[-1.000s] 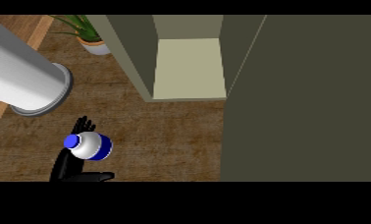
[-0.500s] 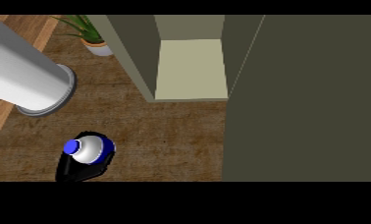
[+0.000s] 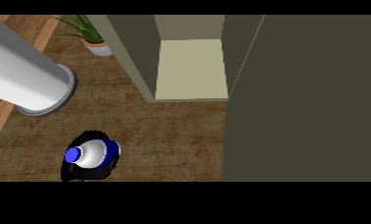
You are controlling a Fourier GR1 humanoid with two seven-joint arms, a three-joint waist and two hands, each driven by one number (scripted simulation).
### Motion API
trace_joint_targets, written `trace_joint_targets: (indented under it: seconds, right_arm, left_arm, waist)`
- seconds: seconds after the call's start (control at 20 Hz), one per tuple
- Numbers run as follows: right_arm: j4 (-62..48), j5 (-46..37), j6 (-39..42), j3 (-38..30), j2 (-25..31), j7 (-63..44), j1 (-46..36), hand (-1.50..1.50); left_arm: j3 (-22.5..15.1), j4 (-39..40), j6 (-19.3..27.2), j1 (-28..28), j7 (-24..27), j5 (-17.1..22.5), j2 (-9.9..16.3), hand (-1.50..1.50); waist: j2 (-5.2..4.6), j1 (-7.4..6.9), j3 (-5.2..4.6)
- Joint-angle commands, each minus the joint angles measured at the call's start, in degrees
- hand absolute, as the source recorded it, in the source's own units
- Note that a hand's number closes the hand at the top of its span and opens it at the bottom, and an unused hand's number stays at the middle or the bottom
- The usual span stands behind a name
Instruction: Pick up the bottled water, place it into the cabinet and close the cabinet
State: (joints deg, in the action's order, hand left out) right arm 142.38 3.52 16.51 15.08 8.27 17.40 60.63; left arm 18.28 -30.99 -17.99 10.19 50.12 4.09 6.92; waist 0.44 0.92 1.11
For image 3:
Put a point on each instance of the potted green plant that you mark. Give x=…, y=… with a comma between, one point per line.
x=94, y=45

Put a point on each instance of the white cylinder with grey rim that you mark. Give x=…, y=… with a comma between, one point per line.
x=28, y=77

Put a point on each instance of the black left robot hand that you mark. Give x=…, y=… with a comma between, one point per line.
x=80, y=172

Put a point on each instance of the olive green open cabinet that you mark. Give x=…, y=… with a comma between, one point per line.
x=190, y=70

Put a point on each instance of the water bottle with blue cap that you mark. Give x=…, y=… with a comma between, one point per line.
x=93, y=152

